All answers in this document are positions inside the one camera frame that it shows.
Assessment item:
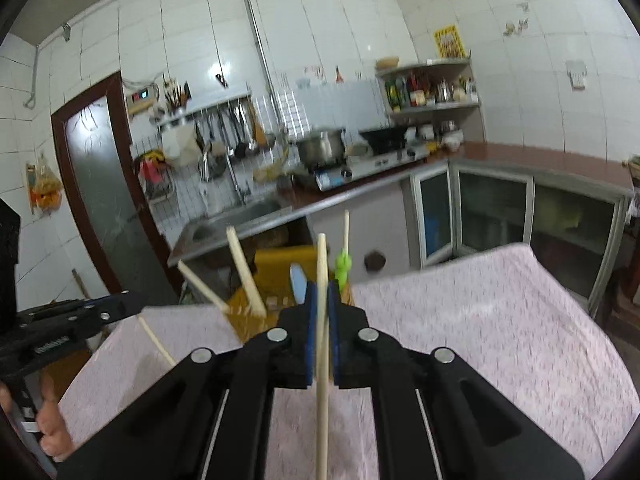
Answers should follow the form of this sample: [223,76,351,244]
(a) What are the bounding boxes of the row of hanging kitchen utensils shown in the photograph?
[195,102,276,159]

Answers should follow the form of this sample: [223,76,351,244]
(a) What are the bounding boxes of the grey wall pipe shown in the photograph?
[235,0,282,127]

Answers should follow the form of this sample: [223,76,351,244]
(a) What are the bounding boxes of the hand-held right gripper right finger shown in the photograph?
[327,280,586,480]

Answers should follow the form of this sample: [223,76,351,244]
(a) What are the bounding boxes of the white hanging cloth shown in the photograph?
[161,125,199,166]

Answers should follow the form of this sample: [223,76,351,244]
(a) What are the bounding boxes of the row of condiment bottles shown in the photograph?
[385,74,476,111]

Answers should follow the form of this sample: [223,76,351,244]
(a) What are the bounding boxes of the white wall hooks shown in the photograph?
[502,2,531,37]

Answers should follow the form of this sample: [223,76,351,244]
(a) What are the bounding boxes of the steel gas stove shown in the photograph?
[315,147,431,191]

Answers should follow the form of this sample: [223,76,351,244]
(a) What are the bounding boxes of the steel faucet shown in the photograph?
[199,142,251,206]

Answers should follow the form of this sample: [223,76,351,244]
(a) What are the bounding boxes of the beige controller box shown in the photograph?
[125,86,159,116]

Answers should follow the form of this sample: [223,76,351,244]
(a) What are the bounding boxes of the yellow perforated utensil holder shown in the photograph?
[227,245,357,347]

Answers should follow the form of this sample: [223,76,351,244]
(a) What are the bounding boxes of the red and yellow gloves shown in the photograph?
[135,150,169,184]

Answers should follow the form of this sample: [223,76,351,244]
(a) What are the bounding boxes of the black wire basket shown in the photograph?
[145,180,176,204]

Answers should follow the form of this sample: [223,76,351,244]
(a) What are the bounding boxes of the black wok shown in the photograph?
[359,126,409,154]

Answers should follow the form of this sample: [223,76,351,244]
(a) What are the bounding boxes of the yellow wall poster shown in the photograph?
[433,25,466,60]

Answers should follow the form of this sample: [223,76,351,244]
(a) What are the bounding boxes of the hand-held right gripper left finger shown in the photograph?
[60,280,319,480]

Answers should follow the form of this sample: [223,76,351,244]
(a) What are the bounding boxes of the orange plastic bag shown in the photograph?
[26,157,64,216]

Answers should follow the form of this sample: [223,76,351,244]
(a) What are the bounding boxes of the brown frosted glass door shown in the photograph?
[51,71,177,307]

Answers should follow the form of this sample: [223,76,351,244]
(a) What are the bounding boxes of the corner wall shelf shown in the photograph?
[375,57,484,154]

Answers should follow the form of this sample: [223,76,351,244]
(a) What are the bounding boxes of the steel pot with lid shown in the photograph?
[295,129,347,169]

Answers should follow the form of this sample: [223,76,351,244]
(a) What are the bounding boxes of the person's left hand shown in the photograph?
[0,374,77,462]

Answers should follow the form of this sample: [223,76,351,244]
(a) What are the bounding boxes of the green-handled spoon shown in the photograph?
[334,254,354,297]

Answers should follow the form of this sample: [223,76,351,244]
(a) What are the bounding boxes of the pink floral tablecloth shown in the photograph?
[57,242,628,480]

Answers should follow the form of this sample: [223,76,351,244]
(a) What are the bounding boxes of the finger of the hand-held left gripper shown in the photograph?
[65,290,148,337]

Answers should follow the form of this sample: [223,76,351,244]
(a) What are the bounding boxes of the steel wall rack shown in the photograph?
[152,91,254,129]

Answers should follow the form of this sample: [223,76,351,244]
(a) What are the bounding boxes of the knife holder with knives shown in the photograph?
[162,77,192,111]

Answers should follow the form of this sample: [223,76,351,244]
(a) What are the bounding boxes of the steel sink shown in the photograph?
[169,199,297,267]

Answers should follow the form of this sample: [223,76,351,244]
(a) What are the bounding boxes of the kitchen counter cabinet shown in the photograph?
[300,142,635,313]

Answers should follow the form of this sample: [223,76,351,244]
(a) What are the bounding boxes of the white wall conduit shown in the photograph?
[25,25,71,109]

